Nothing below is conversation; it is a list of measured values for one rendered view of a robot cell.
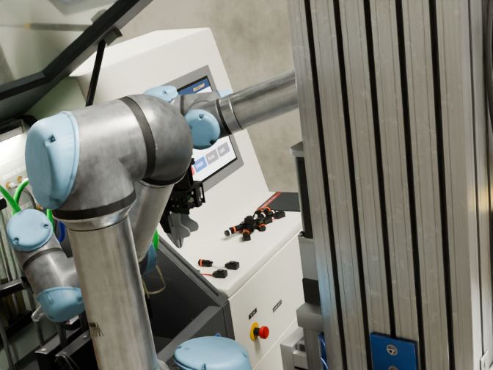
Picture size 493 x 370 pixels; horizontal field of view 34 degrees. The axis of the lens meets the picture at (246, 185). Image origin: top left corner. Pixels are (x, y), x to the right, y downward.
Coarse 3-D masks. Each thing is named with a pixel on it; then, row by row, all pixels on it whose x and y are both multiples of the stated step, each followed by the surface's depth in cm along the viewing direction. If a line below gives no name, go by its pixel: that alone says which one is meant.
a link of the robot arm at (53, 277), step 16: (32, 256) 137; (48, 256) 137; (64, 256) 139; (32, 272) 136; (48, 272) 136; (64, 272) 136; (32, 288) 137; (48, 288) 135; (64, 288) 134; (48, 304) 134; (64, 304) 134; (80, 304) 136; (64, 320) 138
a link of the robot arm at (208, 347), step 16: (208, 336) 130; (176, 352) 125; (192, 352) 125; (208, 352) 125; (224, 352) 124; (240, 352) 125; (176, 368) 123; (192, 368) 121; (208, 368) 120; (224, 368) 121; (240, 368) 123
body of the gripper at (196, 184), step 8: (192, 160) 173; (184, 176) 172; (192, 176) 173; (176, 184) 174; (184, 184) 172; (192, 184) 173; (200, 184) 177; (176, 192) 172; (184, 192) 171; (192, 192) 174; (200, 192) 177; (168, 200) 175; (176, 200) 174; (184, 200) 174; (192, 200) 175; (200, 200) 177; (168, 208) 175; (176, 208) 175; (184, 208) 173; (192, 208) 175
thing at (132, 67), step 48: (144, 48) 240; (192, 48) 254; (48, 96) 215; (96, 96) 213; (240, 144) 267; (240, 192) 262; (192, 240) 236; (240, 288) 216; (288, 288) 242; (240, 336) 216
